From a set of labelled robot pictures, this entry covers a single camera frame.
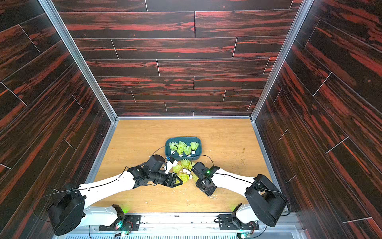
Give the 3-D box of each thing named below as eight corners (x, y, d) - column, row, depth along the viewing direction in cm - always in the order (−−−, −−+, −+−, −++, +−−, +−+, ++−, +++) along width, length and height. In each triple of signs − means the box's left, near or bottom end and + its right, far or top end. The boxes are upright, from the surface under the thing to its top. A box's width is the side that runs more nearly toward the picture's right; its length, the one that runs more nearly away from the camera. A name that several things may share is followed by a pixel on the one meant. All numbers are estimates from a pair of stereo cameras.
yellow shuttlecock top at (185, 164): (178, 170, 92) (177, 167, 89) (182, 160, 97) (182, 157, 94) (186, 173, 91) (186, 170, 88) (190, 162, 96) (190, 160, 93)
